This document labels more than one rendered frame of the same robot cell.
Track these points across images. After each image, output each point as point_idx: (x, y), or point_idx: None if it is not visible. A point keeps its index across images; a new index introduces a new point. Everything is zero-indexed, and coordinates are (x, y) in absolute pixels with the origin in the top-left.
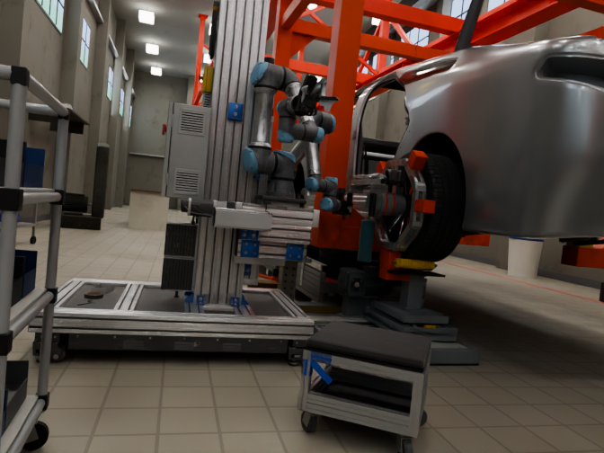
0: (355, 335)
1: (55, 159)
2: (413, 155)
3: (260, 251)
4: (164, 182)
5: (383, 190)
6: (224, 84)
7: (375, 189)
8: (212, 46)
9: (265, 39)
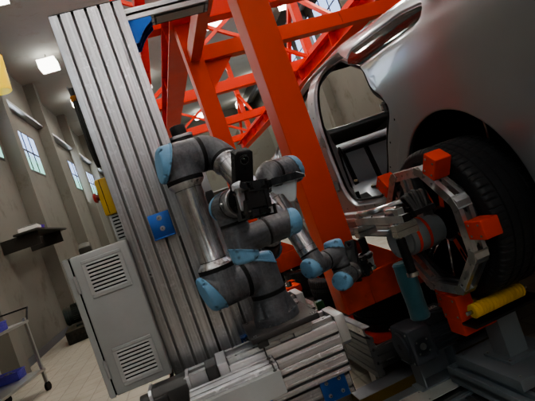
0: None
1: None
2: (428, 161)
3: None
4: (106, 375)
5: (411, 229)
6: (129, 196)
7: (400, 233)
8: (92, 149)
9: (158, 107)
